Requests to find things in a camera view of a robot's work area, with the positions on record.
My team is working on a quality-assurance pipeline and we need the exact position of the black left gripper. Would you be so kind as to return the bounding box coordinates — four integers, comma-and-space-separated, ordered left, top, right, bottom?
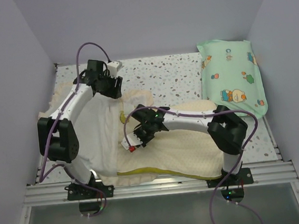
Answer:
97, 70, 124, 101

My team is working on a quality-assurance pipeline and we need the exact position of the cream yellow dotted pillow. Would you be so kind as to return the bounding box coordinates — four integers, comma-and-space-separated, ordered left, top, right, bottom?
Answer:
110, 98, 227, 189

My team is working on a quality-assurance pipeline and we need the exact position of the white pillowcase with cream ruffle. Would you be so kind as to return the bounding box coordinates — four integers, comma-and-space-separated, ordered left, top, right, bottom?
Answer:
34, 73, 162, 194

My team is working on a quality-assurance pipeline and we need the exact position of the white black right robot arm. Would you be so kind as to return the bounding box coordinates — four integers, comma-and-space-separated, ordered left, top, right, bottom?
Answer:
130, 104, 248, 185

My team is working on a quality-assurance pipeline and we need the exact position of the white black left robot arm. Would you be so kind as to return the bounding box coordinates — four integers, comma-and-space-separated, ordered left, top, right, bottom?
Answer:
37, 60, 123, 199

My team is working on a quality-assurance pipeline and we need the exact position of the green cartoon print pillow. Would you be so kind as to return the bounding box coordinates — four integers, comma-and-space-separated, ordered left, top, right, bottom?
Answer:
197, 40, 268, 119

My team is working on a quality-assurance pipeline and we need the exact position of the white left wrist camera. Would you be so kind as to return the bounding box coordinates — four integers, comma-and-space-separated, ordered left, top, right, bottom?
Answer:
107, 61, 122, 78

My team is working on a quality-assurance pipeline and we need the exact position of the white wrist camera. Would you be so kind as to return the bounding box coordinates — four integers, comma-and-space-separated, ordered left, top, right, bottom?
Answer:
107, 61, 122, 78
121, 133, 142, 152

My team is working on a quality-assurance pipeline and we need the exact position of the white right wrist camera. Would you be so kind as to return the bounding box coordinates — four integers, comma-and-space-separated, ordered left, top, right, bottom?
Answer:
121, 133, 142, 152

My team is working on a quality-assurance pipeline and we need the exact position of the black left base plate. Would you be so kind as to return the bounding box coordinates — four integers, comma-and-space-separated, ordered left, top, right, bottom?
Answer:
64, 177, 114, 201

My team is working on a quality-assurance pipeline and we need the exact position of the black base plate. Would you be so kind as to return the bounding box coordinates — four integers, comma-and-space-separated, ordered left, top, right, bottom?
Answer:
206, 168, 254, 188
64, 177, 114, 201

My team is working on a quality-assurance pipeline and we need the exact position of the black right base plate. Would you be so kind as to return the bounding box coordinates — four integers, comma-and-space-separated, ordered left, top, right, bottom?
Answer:
206, 168, 254, 188

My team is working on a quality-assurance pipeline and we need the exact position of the aluminium front rail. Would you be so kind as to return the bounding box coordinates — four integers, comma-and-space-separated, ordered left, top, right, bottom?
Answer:
22, 161, 299, 207

